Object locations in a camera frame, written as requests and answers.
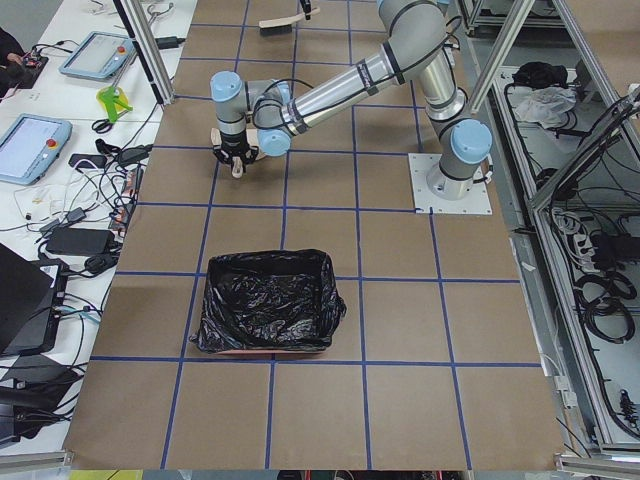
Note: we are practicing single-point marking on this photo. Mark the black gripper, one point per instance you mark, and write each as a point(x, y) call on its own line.
point(233, 146)

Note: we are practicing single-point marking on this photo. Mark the beige hand brush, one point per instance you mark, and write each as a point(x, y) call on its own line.
point(279, 25)

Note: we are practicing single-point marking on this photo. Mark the beige plastic dustpan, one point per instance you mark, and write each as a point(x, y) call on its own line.
point(238, 165)

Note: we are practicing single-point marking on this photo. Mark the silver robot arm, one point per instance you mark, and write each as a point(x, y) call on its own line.
point(262, 117)

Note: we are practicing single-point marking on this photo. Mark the black trash bag bin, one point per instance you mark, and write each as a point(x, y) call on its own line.
point(269, 300)

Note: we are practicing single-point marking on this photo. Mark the blue teach pendant far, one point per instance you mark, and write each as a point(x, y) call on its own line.
point(98, 57)

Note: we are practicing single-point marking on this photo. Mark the blue teach pendant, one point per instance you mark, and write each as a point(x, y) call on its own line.
point(98, 57)
point(30, 146)

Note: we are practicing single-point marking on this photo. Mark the black scissors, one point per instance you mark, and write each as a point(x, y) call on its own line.
point(102, 126)

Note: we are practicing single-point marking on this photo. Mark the black cloth pile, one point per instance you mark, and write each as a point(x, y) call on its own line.
point(540, 75)

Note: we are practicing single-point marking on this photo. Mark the white cloth pile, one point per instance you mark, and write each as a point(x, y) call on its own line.
point(547, 107)

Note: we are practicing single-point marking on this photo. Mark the blue teach pendant near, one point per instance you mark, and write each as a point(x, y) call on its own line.
point(30, 146)

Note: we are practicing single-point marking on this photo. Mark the black power adapter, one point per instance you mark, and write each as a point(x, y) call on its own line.
point(80, 241)

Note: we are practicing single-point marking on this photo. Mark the black laptop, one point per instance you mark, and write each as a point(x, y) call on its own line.
point(31, 294)

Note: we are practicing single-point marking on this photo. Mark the aluminium frame post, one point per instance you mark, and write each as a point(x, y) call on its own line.
point(137, 27)

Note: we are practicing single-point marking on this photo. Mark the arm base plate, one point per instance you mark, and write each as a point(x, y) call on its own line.
point(435, 193)

